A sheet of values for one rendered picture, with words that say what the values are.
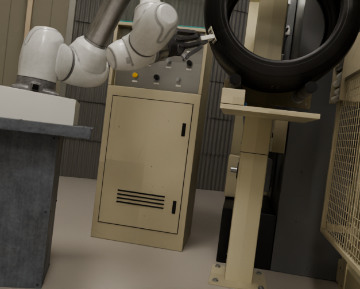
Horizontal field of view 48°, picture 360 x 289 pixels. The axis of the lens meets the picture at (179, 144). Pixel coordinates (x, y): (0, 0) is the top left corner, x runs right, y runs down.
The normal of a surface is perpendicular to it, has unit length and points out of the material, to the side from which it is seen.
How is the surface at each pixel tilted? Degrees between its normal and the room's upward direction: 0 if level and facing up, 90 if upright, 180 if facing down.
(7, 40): 90
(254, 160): 90
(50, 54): 90
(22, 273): 90
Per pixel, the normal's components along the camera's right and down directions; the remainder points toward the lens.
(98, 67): 0.66, 0.55
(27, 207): 0.19, 0.05
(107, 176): -0.14, 0.01
